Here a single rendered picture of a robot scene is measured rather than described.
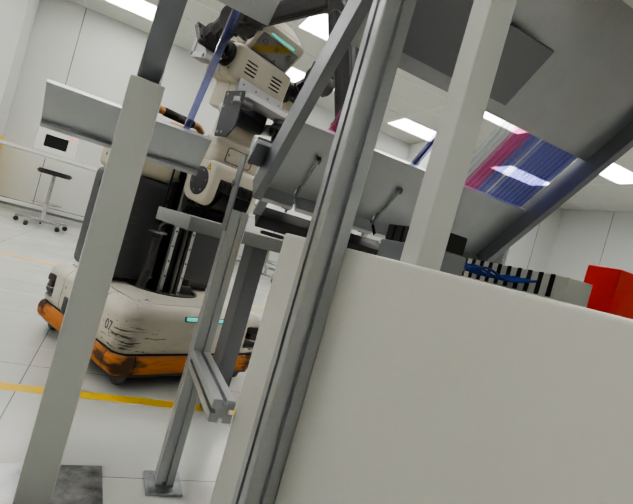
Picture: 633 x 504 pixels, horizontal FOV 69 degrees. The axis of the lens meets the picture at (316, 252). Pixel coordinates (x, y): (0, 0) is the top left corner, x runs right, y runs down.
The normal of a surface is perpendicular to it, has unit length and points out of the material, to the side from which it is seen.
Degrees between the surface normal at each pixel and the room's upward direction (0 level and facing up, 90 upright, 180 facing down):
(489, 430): 90
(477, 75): 90
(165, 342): 90
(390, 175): 135
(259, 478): 90
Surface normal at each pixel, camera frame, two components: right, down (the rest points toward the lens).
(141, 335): 0.74, 0.22
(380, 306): -0.88, -0.25
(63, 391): 0.43, 0.13
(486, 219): 0.07, 0.77
